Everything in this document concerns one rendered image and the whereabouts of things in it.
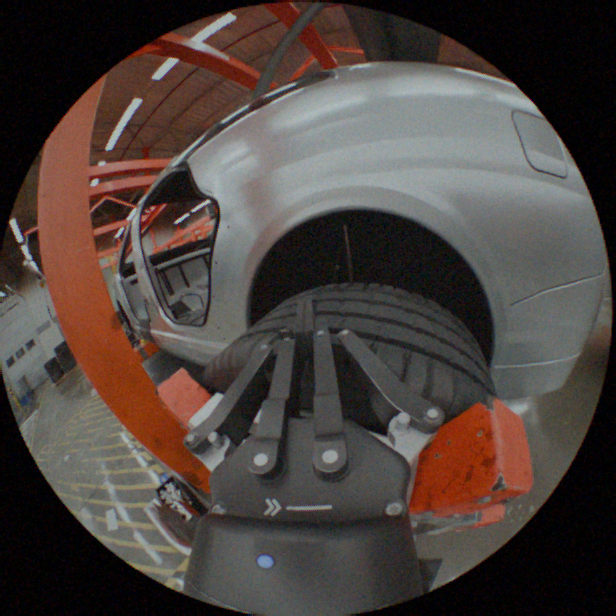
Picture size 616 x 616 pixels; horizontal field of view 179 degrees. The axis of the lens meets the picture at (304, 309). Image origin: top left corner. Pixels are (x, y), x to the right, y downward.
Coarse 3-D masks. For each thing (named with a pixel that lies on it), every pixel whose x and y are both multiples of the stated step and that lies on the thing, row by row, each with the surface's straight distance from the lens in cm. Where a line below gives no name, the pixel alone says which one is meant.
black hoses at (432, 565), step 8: (424, 560) 31; (432, 560) 32; (440, 560) 32; (424, 568) 26; (432, 568) 32; (424, 576) 28; (432, 576) 31; (424, 584) 30; (432, 584) 32; (424, 592) 31
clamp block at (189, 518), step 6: (174, 504) 46; (180, 504) 45; (186, 504) 47; (174, 510) 46; (180, 510) 45; (186, 510) 44; (192, 510) 46; (180, 516) 44; (186, 516) 43; (192, 516) 43; (198, 516) 45; (186, 522) 44; (192, 522) 44; (192, 528) 46
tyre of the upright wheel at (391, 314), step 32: (320, 288) 36; (352, 288) 32; (384, 288) 33; (288, 320) 26; (352, 320) 23; (384, 320) 24; (416, 320) 26; (448, 320) 33; (224, 352) 28; (384, 352) 19; (416, 352) 22; (448, 352) 24; (480, 352) 38; (224, 384) 31; (352, 384) 17; (416, 384) 18; (448, 384) 20; (480, 384) 27; (352, 416) 21; (448, 416) 20
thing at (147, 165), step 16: (288, 16) 220; (304, 32) 234; (320, 48) 252; (336, 48) 418; (304, 64) 410; (336, 64) 274; (144, 160) 394; (160, 160) 405; (96, 176) 369; (112, 176) 382; (160, 208) 586; (112, 224) 654; (144, 224) 710; (128, 256) 1044
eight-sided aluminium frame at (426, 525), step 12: (216, 396) 28; (204, 408) 27; (192, 420) 27; (252, 432) 26; (408, 492) 18; (408, 504) 18; (420, 516) 22; (468, 516) 31; (480, 516) 35; (420, 528) 54; (432, 528) 46; (444, 528) 40; (456, 528) 44
